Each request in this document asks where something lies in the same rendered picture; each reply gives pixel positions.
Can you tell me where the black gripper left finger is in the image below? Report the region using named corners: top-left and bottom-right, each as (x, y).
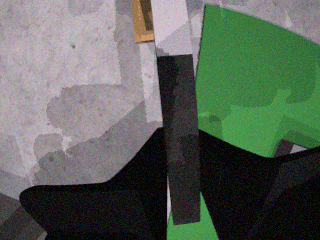
top-left (19, 128), bottom-right (167, 240)

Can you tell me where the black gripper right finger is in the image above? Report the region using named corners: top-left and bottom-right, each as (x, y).
top-left (199, 129), bottom-right (320, 240)

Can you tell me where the green rectangular mat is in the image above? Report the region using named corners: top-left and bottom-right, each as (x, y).
top-left (167, 4), bottom-right (320, 240)

